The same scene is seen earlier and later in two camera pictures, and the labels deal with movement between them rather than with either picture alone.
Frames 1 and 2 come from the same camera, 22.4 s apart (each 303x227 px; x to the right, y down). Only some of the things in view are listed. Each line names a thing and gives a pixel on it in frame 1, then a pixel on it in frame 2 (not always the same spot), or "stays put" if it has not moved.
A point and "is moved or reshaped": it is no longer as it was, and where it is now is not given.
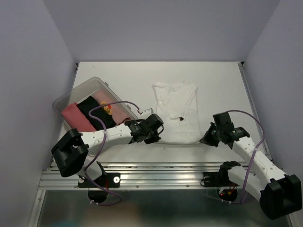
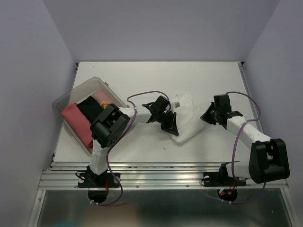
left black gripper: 154,139 → 173,130
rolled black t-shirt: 100,112 stays put
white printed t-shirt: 178,121 is moved or reshaped
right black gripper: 206,138 → 205,116
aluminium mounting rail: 132,175 stays put
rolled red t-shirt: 75,119 stays put
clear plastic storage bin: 86,89 stays put
